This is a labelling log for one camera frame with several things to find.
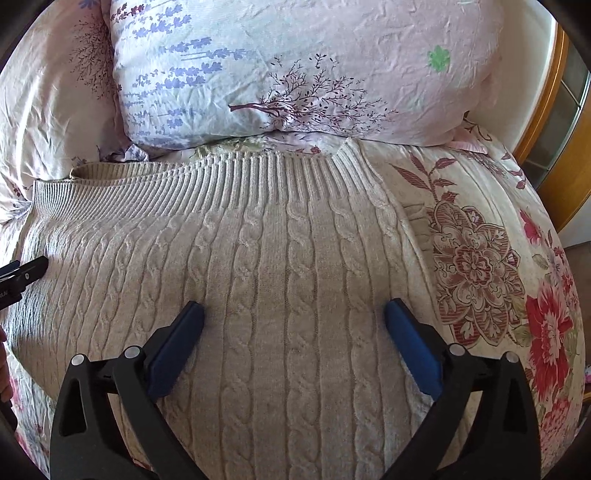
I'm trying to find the pink floral pillow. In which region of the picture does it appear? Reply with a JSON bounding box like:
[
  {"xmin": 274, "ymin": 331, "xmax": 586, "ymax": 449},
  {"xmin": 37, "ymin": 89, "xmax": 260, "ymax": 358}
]
[{"xmin": 0, "ymin": 0, "xmax": 137, "ymax": 224}]

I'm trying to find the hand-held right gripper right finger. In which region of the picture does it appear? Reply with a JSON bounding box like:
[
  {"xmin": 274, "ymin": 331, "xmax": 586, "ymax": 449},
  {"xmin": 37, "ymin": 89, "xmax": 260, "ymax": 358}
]
[{"xmin": 385, "ymin": 298, "xmax": 541, "ymax": 480}]

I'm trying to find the wooden glass-pane door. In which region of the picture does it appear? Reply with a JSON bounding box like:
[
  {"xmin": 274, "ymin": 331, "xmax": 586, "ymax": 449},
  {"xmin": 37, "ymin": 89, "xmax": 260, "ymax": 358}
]
[{"xmin": 513, "ymin": 23, "xmax": 591, "ymax": 234}]

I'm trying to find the beige cable-knit sweater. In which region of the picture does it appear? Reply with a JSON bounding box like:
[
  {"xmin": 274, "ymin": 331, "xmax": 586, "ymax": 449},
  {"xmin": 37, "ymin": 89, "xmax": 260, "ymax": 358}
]
[{"xmin": 0, "ymin": 138, "xmax": 465, "ymax": 480}]

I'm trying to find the cream floral bedsheet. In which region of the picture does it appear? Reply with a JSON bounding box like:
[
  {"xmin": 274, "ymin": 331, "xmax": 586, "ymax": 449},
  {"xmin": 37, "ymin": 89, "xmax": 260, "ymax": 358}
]
[{"xmin": 0, "ymin": 127, "xmax": 588, "ymax": 480}]

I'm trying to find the pink pillow with lavender print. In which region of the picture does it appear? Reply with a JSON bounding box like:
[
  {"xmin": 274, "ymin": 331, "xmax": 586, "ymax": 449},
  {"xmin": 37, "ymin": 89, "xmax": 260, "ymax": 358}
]
[{"xmin": 108, "ymin": 0, "xmax": 505, "ymax": 151}]

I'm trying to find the person's left hand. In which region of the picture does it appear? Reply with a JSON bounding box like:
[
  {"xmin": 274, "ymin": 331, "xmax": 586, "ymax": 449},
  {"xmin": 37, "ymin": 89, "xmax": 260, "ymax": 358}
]
[{"xmin": 0, "ymin": 325, "xmax": 14, "ymax": 403}]

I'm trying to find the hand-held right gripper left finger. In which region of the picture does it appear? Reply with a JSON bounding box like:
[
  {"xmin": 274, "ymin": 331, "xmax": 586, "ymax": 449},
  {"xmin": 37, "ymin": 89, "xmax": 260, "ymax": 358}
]
[{"xmin": 48, "ymin": 301, "xmax": 205, "ymax": 480}]

